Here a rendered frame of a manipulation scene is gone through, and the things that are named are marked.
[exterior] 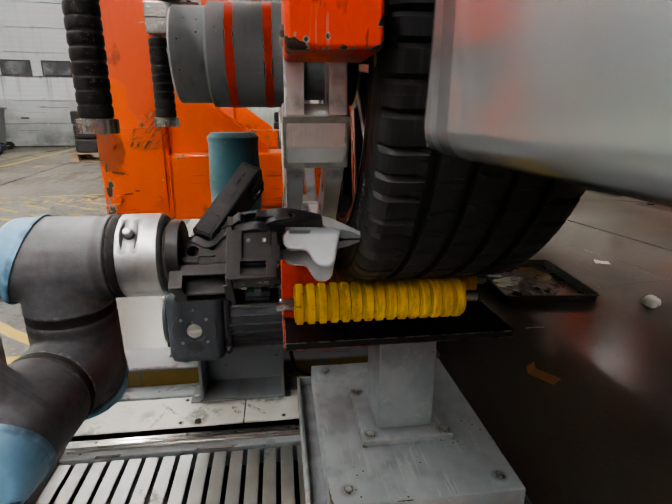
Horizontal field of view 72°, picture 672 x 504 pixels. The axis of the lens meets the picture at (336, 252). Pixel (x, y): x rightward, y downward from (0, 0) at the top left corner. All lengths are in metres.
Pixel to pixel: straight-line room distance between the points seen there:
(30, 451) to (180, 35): 0.49
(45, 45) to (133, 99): 13.13
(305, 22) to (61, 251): 0.32
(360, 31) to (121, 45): 0.89
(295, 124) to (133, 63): 0.78
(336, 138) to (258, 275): 0.16
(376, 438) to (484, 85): 0.69
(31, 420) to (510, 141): 0.42
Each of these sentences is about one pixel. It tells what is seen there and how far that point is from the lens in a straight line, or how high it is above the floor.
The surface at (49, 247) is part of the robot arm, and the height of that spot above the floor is 0.64.
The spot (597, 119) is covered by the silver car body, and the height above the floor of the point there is 0.77.
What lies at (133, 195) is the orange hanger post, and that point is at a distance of 1.22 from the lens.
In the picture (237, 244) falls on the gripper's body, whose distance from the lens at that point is 0.49.
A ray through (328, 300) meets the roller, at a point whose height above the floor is 0.52.
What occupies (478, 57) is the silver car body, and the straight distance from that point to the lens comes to 0.27.
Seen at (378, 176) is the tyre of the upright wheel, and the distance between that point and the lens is 0.45.
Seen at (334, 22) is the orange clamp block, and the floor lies 0.83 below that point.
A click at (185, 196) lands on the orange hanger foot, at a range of 1.20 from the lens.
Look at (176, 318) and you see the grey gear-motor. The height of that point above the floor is 0.35.
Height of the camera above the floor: 0.77
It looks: 16 degrees down
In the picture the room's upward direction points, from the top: straight up
